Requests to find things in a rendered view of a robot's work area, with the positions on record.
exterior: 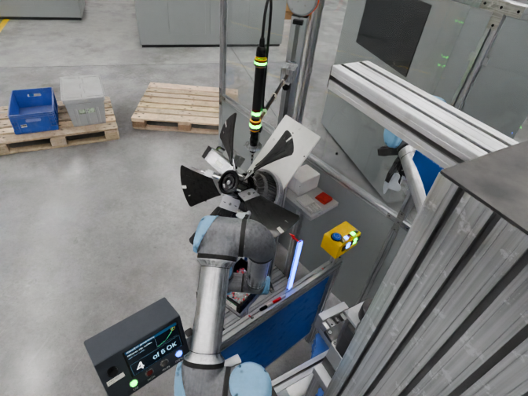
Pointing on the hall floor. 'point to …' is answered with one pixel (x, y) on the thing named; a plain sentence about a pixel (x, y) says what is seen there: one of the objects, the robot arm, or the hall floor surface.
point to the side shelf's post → (293, 245)
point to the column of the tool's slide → (296, 64)
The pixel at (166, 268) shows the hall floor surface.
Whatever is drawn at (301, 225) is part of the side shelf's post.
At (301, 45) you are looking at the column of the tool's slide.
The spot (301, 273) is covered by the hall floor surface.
